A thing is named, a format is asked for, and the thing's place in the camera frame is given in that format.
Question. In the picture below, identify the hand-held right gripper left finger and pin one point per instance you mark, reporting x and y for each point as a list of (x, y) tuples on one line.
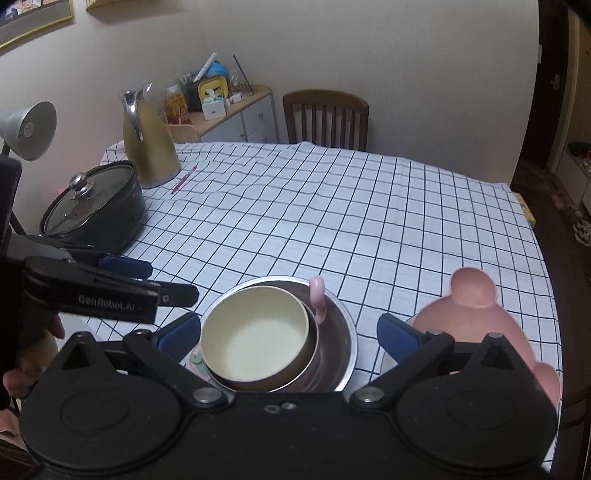
[(178, 334)]

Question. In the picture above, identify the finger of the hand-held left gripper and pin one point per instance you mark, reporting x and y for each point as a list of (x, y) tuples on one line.
[(124, 267), (182, 295)]

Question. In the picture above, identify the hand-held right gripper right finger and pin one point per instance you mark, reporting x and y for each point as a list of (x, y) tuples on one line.
[(397, 336)]

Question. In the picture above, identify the large white plate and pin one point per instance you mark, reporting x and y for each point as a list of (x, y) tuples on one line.
[(390, 363)]

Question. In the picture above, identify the large steel bowl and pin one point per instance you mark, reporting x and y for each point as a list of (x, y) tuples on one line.
[(339, 341)]

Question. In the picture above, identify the pink bear-shaped plate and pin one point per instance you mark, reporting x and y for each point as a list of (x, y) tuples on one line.
[(466, 318)]

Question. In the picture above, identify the cream bowl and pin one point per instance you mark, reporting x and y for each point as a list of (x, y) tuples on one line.
[(254, 337)]

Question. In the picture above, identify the pink bowl with steel liner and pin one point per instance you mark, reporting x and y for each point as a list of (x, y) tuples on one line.
[(317, 295)]

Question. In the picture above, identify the person's left hand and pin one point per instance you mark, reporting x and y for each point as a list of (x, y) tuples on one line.
[(32, 357)]

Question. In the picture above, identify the black cooking pot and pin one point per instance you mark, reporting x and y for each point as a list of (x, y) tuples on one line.
[(115, 217)]

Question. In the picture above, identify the glass pot lid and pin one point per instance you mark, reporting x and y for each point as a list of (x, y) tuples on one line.
[(92, 198)]

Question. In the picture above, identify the red pen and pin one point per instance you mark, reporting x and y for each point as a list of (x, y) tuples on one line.
[(183, 180)]

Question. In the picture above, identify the gold thermos jug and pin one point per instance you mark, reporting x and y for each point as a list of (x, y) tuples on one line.
[(152, 152)]

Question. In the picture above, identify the black white checkered tablecloth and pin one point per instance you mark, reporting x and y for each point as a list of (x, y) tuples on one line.
[(346, 221)]

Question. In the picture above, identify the light wooden chair back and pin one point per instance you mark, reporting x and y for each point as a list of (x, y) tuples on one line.
[(184, 134)]

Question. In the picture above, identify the grey desk lamp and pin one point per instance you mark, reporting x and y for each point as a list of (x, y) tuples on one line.
[(32, 129)]

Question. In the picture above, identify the white tissue box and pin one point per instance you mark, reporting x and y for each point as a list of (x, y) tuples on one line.
[(214, 110)]

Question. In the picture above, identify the dark pen holder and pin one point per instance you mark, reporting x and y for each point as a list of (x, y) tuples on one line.
[(190, 94)]

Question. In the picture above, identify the wooden cabinet with grey drawers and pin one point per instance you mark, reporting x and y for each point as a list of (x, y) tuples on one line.
[(258, 120)]

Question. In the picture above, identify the small white gadget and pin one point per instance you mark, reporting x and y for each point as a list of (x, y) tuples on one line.
[(237, 98)]

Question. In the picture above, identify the yellow black box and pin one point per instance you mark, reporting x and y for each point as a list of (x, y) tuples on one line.
[(217, 83)]

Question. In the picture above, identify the pile of shoes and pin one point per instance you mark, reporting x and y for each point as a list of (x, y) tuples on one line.
[(577, 221)]

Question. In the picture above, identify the white marker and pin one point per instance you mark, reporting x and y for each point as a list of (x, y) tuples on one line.
[(205, 67)]

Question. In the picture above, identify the clear glass cup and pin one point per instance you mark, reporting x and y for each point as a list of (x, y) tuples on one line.
[(238, 83)]

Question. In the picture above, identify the blue round object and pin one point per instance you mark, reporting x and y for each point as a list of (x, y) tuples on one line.
[(219, 69)]

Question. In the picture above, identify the thin black stick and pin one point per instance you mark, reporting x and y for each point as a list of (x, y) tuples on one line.
[(242, 73)]

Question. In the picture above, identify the dark wooden chair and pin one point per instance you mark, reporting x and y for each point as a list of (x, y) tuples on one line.
[(323, 98)]

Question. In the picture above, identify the dark wooden door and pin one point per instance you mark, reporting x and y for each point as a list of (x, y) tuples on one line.
[(558, 115)]

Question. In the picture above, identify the wooden wall shelf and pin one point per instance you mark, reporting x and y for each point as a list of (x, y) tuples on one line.
[(108, 3)]

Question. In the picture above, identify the gold framed wall poster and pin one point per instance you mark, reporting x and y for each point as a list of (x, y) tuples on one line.
[(32, 18)]

